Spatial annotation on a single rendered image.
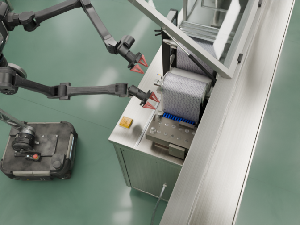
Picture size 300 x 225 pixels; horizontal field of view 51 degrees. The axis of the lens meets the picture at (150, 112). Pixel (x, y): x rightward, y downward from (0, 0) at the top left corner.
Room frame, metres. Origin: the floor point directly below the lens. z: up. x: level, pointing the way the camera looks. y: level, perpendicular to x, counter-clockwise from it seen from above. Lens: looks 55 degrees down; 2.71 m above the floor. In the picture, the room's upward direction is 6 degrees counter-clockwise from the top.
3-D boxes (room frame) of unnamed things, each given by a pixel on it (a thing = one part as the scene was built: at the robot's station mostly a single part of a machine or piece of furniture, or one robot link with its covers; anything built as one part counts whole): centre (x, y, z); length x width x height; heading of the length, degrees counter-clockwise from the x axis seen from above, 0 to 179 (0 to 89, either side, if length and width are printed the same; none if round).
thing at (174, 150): (0.89, -0.14, 0.96); 0.10 x 0.03 x 0.11; 62
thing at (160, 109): (1.27, -0.09, 1.05); 0.06 x 0.05 x 0.31; 62
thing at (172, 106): (1.11, -0.19, 1.11); 0.23 x 0.01 x 0.18; 62
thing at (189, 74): (1.26, -0.28, 1.17); 0.26 x 0.12 x 0.12; 62
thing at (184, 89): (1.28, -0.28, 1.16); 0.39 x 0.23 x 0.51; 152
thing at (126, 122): (1.19, 0.17, 0.91); 0.07 x 0.07 x 0.02; 62
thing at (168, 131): (0.98, -0.17, 1.00); 0.40 x 0.16 x 0.06; 62
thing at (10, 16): (1.69, 0.80, 1.45); 0.09 x 0.08 x 0.12; 174
